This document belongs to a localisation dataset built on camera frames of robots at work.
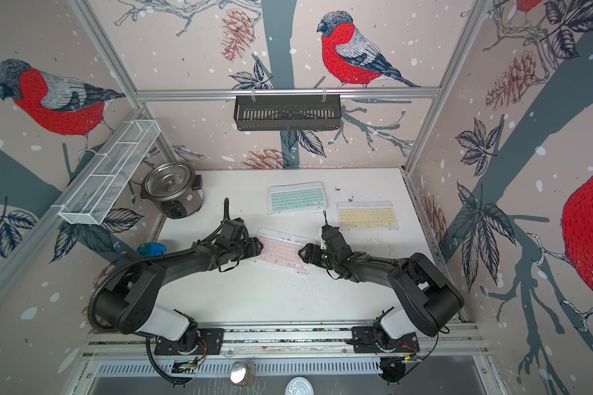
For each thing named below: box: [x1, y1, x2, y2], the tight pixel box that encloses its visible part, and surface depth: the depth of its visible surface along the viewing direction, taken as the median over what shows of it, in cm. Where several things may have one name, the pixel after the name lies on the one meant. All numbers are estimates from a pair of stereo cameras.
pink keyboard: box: [252, 227, 318, 274], surface depth 95 cm
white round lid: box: [284, 376, 315, 395], surface depth 63 cm
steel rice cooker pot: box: [140, 161, 205, 219], surface depth 98 cm
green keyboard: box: [266, 181, 327, 215], surface depth 109 cm
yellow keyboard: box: [336, 200, 400, 231], surface depth 106 cm
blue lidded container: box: [136, 241, 168, 258], surface depth 85 cm
